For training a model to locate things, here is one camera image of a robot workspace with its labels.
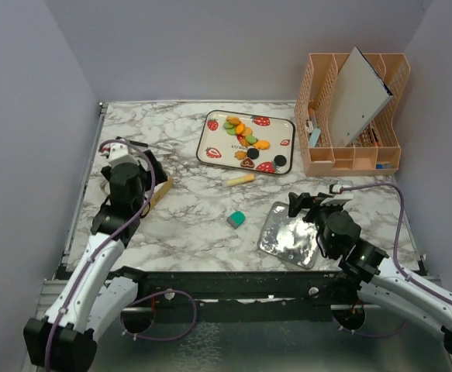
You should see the green grey eraser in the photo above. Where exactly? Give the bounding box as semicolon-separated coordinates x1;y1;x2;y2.
226;211;246;229

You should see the light blue eraser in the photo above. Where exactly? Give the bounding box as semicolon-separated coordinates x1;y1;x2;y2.
309;128;321;147

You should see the yellow orange highlighter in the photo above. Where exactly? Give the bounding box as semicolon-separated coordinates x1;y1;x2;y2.
223;174;255;187

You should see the strawberry pattern tray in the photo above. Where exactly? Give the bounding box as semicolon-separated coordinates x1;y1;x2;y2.
196;110;295;175

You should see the black sandwich cookie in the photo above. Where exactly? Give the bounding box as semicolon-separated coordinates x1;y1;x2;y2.
247;148;260;160
274;155;287;167

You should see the orange flower cookie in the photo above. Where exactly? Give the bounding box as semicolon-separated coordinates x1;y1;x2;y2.
234;150;247;160

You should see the orange fish cookie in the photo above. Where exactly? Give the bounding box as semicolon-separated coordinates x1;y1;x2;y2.
254;140;270;150

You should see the silver tin lid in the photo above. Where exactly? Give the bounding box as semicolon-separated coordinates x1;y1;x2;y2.
257;201;323;270

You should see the gold cookie tin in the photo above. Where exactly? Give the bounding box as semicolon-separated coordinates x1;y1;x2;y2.
99;176;174;219

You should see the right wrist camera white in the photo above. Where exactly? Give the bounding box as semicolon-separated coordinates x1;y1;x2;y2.
320;181;354;206

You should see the peach desk organizer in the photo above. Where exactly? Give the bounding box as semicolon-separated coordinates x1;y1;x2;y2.
295;48;410;177

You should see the green macaron cookie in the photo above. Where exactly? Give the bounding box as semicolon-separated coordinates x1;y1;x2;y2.
245;135;257;145

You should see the cookie pile orange green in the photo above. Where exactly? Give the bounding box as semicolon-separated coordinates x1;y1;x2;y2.
223;116;253;136

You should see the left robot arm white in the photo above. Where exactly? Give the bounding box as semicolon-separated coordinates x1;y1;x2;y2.
23;141;167;371

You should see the brown heart cookie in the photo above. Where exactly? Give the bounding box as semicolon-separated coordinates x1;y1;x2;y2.
240;158;255;169

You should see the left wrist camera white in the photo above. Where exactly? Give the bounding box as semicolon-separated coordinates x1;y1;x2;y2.
107;143;137;167

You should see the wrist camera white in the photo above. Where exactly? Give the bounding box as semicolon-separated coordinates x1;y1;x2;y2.
107;143;137;167
320;181;354;206

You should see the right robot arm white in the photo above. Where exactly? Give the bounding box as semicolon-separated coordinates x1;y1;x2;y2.
288;188;452;355

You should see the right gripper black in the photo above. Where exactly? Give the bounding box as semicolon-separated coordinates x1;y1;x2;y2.
288;191;342;256

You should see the grey white board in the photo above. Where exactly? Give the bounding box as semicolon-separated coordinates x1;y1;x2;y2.
327;47;393;147

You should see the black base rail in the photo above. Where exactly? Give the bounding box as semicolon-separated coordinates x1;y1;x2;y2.
53;265;424;322

